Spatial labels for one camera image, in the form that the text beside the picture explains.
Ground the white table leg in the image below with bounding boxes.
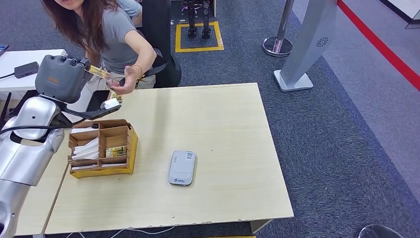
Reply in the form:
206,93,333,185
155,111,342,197
250,219,273,235

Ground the patterned room key card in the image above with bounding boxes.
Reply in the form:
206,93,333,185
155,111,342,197
88,64,112,81

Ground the white cable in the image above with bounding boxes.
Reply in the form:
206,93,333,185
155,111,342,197
65,225,176,238

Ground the black router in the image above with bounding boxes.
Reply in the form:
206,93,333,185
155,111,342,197
0,92,13,130

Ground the black camera bracket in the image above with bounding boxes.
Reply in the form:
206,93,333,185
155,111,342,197
62,103,122,121

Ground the white display platform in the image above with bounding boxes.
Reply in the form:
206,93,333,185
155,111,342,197
380,0,420,30

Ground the black office chair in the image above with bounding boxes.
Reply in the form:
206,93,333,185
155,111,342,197
119,0,183,89

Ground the gold bead bracelet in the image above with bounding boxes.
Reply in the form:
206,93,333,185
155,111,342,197
131,63,145,79

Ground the black robot leg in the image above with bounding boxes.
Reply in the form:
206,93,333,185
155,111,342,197
187,0,199,38
202,0,212,39

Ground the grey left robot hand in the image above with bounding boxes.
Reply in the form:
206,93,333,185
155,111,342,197
35,55,91,104

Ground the person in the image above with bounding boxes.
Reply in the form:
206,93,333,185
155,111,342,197
41,0,158,96
117,0,144,28

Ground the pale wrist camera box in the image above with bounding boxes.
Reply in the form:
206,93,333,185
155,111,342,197
100,98,122,111

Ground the white desk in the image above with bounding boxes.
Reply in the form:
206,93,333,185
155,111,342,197
0,49,96,123

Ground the grey card reader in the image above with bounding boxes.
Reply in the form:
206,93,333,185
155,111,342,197
167,150,198,187

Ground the black smartphone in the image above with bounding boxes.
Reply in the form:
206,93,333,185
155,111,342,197
86,90,111,113

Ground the chrome round base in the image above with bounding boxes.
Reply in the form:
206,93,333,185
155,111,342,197
358,225,405,238

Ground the white card stack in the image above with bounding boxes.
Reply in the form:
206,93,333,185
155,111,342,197
71,137,100,161

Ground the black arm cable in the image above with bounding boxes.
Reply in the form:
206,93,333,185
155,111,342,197
0,119,87,136

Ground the chrome stanchion post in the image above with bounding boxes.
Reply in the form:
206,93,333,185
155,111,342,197
262,0,294,58

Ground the black power adapter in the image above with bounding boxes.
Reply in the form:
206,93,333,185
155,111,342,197
14,61,40,79

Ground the person's left hand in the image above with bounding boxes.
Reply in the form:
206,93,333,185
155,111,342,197
106,65,138,96

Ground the silver floor sign stand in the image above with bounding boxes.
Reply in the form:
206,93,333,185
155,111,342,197
273,0,339,93

